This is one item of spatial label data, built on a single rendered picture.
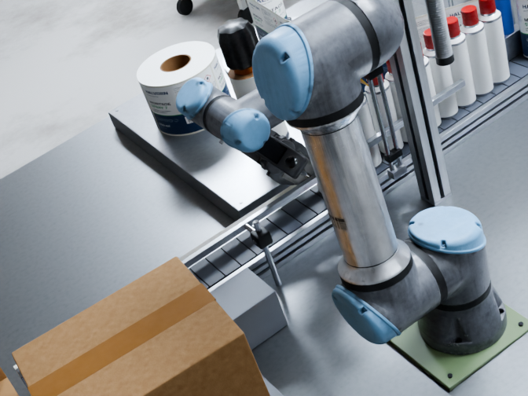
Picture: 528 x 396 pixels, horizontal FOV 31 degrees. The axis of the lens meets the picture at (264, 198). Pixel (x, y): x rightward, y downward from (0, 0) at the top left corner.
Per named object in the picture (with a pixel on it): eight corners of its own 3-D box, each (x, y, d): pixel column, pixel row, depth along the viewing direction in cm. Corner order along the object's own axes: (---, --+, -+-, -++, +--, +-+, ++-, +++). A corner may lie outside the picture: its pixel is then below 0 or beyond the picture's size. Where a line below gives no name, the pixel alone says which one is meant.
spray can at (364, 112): (368, 153, 203) (347, 73, 191) (387, 159, 199) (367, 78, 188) (353, 167, 201) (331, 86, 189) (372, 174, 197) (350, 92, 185)
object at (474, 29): (482, 81, 213) (468, 0, 201) (499, 87, 209) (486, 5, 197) (465, 92, 211) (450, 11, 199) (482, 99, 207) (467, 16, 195)
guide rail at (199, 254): (462, 83, 202) (461, 78, 201) (466, 86, 201) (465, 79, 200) (18, 375, 169) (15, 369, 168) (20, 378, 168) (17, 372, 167)
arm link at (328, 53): (455, 314, 151) (367, 0, 124) (383, 367, 146) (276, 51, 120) (407, 287, 161) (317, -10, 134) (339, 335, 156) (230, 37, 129)
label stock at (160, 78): (141, 133, 237) (121, 85, 228) (182, 88, 249) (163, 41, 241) (207, 137, 226) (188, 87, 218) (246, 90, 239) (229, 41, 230)
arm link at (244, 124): (282, 95, 163) (248, 78, 171) (229, 126, 159) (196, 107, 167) (293, 133, 167) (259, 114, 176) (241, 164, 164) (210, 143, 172)
